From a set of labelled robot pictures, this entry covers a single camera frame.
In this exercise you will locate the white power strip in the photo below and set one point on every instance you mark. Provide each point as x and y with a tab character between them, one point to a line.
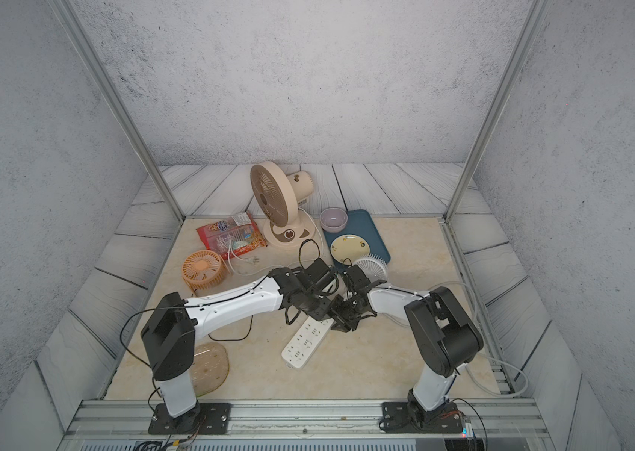
305	342

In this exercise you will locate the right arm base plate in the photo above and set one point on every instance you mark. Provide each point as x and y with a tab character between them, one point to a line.
409	417

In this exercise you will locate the small orange usb fan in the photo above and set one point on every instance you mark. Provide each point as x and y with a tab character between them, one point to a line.
203	269

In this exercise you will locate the aluminium front rail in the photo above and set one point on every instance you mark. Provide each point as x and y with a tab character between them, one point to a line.
312	425

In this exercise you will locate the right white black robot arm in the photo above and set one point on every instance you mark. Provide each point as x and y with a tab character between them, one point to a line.
445	335

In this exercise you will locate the beige desk fan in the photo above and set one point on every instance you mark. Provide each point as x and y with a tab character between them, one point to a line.
279	196

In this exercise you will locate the teal tray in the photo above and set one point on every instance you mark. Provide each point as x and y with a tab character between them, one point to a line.
361	224

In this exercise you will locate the purple bowl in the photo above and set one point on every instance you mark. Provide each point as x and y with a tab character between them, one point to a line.
333	219

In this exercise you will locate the red snack bag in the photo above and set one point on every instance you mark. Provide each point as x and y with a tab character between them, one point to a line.
232	237

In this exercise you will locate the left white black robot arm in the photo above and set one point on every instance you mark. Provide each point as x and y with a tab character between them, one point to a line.
175	325

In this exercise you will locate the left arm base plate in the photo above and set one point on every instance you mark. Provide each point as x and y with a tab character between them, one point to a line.
203	419

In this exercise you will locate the yellow plate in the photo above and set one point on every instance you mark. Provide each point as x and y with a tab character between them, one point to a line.
347	248

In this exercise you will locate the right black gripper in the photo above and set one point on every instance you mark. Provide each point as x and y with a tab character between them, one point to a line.
344	326

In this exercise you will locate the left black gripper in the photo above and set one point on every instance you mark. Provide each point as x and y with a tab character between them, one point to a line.
319	315

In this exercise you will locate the small white usb fan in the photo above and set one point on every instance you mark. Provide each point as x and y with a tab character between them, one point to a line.
373	267

